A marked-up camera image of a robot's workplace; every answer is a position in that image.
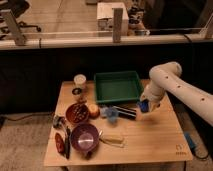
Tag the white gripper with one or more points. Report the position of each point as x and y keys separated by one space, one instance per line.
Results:
x=154 y=100

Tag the blue sponge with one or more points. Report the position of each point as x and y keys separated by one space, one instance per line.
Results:
x=144 y=106

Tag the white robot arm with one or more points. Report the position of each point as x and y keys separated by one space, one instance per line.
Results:
x=166 y=78

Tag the green plastic tray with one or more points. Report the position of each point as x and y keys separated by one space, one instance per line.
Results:
x=117 y=87

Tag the black rectangular case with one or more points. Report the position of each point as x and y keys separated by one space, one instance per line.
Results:
x=126 y=113

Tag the blue object on floor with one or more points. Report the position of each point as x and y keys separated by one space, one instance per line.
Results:
x=190 y=141

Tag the orange round fruit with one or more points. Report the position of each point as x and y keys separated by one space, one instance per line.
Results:
x=94 y=110

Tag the white paper cup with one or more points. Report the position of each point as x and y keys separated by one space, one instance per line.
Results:
x=80 y=81

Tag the small dark topped jar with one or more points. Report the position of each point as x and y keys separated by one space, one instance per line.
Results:
x=77 y=93

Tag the brown bowl with nuts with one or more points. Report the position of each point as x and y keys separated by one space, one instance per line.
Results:
x=77 y=113

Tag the purple bowl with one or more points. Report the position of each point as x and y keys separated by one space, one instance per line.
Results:
x=85 y=138

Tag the white cardboard box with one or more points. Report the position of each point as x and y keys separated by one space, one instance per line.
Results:
x=105 y=12

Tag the red spatula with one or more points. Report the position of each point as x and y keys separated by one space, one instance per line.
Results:
x=59 y=143

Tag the black office chair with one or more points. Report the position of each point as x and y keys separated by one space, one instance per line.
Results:
x=18 y=7

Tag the wooden right post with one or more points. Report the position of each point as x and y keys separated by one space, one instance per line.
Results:
x=207 y=31

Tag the wooden post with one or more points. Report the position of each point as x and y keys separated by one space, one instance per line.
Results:
x=117 y=24
x=13 y=27
x=207 y=31

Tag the wooden centre post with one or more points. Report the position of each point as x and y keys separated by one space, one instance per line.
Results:
x=117 y=24

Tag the wooden left post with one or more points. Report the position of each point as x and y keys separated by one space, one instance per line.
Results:
x=13 y=27

